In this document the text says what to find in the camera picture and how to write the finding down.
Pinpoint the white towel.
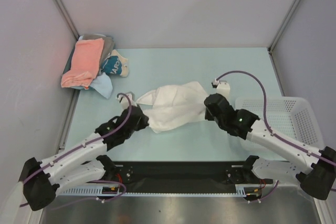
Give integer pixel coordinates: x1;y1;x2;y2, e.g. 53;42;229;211
136;81;208;133

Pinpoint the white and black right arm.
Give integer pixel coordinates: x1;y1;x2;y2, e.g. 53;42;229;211
204;93;335;200

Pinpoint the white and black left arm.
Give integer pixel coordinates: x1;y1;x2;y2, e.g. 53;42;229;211
19;105;149;211

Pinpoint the light blue towel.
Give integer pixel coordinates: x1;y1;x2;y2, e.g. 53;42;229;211
71;72;113;99

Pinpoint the teal and beige towel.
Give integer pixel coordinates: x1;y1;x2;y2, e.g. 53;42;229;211
100;49;129;78

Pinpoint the white perforated plastic basket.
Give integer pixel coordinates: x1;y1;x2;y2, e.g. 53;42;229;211
235;97;325;151

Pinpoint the pink towel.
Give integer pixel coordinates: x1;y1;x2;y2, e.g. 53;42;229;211
61;38;104;88

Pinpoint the grey towel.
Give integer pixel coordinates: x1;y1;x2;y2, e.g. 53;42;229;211
83;34;115;68

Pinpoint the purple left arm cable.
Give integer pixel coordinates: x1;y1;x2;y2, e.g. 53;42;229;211
19;92;137;210

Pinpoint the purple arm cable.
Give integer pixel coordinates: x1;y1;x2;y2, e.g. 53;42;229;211
214;70;336;204
19;92;137;210

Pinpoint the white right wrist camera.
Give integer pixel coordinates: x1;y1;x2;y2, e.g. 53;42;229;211
210;79;230;101

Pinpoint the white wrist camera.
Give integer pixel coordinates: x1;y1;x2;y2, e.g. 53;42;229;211
117;92;138;110
210;79;230;101

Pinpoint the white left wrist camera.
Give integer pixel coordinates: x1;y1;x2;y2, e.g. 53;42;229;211
117;92;138;110

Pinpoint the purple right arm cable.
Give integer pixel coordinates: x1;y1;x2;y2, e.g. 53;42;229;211
214;70;336;204

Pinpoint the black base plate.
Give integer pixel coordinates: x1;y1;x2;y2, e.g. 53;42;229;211
104;161;273;186

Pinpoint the white slotted cable duct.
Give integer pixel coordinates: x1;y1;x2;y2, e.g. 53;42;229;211
61;183;262;197

